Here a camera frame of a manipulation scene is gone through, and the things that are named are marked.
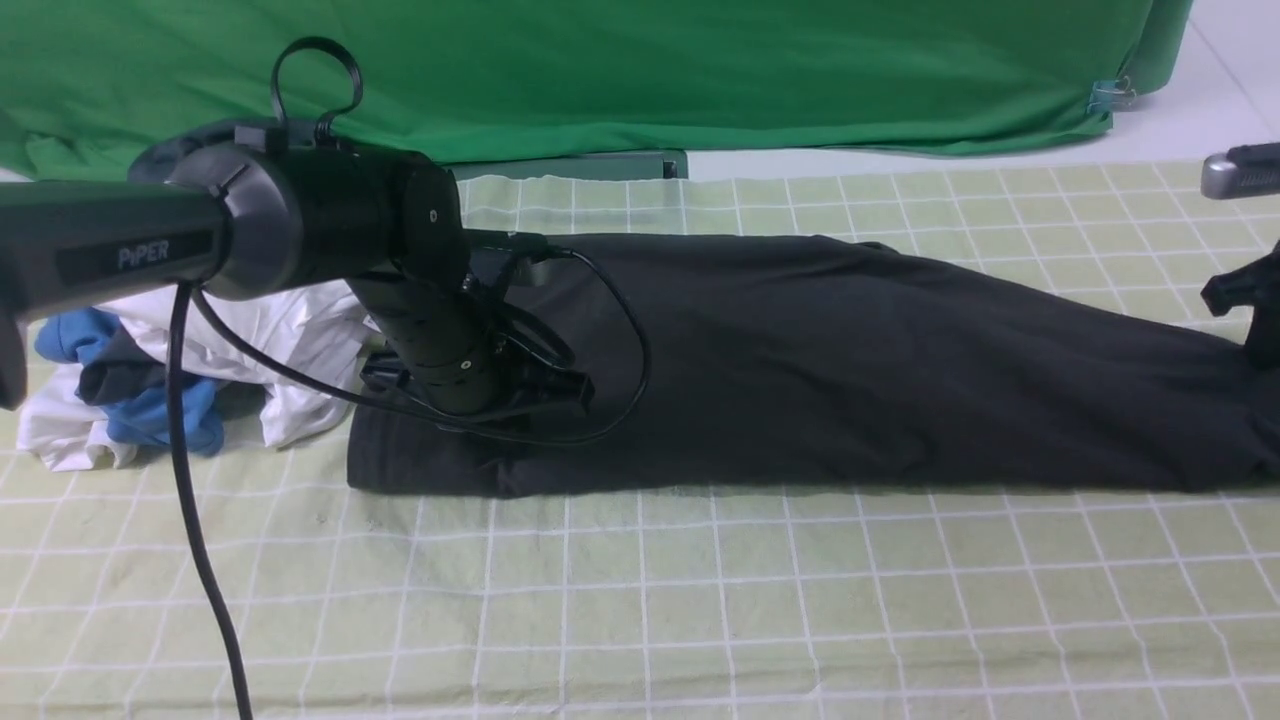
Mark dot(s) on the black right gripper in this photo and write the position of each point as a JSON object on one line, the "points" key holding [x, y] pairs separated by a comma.
{"points": [[1254, 285]]}

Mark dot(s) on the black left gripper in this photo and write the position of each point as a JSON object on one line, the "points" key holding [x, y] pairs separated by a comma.
{"points": [[458, 359]]}

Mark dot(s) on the dark gray long-sleeve top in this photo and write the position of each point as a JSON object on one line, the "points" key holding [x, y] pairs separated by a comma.
{"points": [[815, 362]]}

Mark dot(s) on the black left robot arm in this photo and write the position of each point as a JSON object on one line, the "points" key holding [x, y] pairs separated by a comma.
{"points": [[241, 223]]}

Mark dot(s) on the blue binder clip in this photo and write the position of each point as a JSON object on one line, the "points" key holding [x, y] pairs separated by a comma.
{"points": [[1110, 95]]}

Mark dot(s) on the blue crumpled garment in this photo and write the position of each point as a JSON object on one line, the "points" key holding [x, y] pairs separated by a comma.
{"points": [[69, 435]]}

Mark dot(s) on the dark slate crumpled garment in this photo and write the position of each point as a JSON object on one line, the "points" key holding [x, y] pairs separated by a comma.
{"points": [[114, 368]]}

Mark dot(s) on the green backdrop cloth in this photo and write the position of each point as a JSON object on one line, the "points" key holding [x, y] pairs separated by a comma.
{"points": [[88, 85]]}

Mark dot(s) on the light green checkered tablecloth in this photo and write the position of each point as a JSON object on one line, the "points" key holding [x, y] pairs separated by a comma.
{"points": [[677, 605]]}

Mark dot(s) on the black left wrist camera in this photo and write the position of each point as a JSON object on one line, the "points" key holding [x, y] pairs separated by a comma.
{"points": [[504, 259]]}

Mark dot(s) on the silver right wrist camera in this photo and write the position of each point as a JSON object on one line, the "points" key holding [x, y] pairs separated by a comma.
{"points": [[1244, 172]]}

